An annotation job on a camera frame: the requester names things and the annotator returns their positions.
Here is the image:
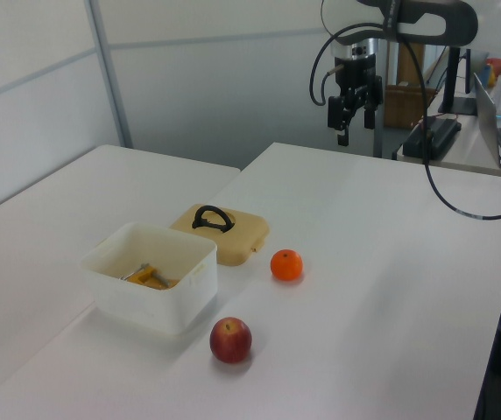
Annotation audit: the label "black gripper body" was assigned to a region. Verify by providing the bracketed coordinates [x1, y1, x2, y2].
[333, 55, 385, 109]

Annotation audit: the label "orange fruit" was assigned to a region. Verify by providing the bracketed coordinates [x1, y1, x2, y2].
[270, 248, 304, 283]

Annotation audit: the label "red apple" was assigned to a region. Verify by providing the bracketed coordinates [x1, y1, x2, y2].
[208, 316, 253, 365]

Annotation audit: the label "white plastic container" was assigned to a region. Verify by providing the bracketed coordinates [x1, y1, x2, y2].
[79, 220, 219, 337]

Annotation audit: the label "wooden crate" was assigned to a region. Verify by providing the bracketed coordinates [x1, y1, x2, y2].
[383, 84, 436, 130]

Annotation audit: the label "black power box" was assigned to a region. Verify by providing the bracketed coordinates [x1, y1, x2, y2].
[402, 116, 463, 160]

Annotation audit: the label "black monitor stand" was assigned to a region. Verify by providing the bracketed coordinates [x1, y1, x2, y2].
[437, 45, 479, 117]

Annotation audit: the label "orange toy clamp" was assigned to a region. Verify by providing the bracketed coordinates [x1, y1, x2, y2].
[118, 262, 180, 291]

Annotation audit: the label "grey metal post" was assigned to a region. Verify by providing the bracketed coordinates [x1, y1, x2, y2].
[371, 38, 399, 159]

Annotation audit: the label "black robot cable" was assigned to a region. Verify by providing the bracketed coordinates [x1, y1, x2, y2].
[310, 0, 501, 221]

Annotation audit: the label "tan lid with black handle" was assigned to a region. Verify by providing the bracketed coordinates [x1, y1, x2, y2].
[169, 203, 272, 267]

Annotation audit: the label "grey partition post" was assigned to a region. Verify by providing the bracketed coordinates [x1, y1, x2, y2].
[84, 0, 134, 150]

